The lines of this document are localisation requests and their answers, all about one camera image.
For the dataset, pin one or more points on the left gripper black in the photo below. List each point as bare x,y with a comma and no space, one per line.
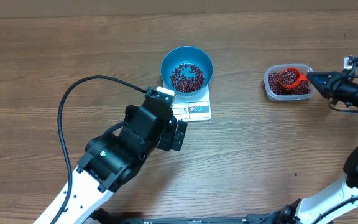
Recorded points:
168,142

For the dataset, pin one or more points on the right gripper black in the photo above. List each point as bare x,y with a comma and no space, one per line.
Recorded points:
330,89

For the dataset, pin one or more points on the orange measuring scoop blue handle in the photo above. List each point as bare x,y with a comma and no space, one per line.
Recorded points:
298,75

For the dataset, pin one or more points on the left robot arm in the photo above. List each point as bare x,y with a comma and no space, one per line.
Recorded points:
115,157

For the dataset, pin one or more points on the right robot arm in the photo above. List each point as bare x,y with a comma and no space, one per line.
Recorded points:
342,195

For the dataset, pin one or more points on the white kitchen scale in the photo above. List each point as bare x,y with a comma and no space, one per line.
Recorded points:
190,107

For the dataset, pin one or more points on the red beans in scoop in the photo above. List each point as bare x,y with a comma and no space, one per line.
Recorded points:
288,77

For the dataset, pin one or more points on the red beans in bowl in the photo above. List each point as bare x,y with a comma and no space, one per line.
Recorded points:
187,78

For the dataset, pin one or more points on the blue bowl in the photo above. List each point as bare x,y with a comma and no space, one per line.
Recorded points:
186,54

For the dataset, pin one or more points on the clear plastic container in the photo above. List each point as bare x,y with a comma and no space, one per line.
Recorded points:
303,68

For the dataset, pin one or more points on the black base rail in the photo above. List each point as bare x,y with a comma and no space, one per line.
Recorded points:
102,216

